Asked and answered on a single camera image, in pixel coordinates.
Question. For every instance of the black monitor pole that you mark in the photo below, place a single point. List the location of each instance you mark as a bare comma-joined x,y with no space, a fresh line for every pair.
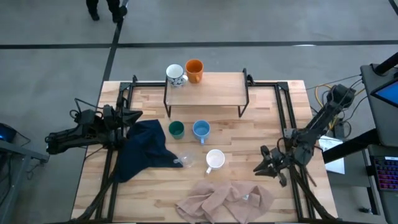
387,63

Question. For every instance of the green plastic cup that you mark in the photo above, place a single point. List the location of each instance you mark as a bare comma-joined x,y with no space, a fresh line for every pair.
176,129

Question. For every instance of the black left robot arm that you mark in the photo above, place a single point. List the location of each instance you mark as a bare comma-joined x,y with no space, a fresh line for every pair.
71,137

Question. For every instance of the beige cloth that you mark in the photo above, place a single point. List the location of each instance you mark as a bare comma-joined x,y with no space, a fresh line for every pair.
224,199

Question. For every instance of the orange mug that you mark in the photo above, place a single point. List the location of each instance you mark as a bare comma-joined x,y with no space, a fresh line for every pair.
194,70

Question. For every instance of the navy blue cloth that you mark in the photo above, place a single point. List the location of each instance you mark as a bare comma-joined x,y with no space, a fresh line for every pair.
146,155

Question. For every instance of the white blue floral mug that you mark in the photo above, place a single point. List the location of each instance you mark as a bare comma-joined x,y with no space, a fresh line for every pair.
175,73

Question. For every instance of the small black floor object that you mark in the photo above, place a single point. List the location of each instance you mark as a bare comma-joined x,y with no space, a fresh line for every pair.
363,210

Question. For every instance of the wooden shelf black metal frame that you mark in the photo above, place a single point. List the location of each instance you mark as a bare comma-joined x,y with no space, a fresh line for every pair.
214,91

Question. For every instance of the black aluminium table frame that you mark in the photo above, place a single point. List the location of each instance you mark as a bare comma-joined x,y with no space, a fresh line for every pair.
146,84

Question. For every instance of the white paper sheet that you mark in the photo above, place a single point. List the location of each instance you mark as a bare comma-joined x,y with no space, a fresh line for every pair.
337,165

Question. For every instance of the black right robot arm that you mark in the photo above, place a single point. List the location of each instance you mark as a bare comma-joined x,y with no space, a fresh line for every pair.
320,118

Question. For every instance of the blue-lit black device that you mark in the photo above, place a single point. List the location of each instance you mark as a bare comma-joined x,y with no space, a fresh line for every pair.
6,133

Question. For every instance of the clear glass mug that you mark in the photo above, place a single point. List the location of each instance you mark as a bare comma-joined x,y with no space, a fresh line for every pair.
186,159

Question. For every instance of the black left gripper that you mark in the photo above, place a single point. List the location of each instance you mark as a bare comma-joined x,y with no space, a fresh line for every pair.
113,124

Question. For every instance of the grey side table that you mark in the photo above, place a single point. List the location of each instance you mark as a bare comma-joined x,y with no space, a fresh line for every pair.
15,155

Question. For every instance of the person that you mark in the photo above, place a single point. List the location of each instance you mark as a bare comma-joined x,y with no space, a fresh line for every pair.
115,9

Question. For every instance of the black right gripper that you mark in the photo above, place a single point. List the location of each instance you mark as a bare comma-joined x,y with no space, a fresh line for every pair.
280,163

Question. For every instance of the backlit laptop keyboard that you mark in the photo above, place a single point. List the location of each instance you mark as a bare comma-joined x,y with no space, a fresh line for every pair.
387,172

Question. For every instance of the blue lit screen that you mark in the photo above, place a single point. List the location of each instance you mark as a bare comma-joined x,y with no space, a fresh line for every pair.
390,91

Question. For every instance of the grey equipment cart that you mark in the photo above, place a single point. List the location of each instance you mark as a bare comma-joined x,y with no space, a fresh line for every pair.
382,124

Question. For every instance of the light blue mug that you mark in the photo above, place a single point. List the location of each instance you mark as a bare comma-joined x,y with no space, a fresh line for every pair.
201,129

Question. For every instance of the black metal beam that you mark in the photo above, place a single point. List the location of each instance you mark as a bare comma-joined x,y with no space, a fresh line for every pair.
348,147

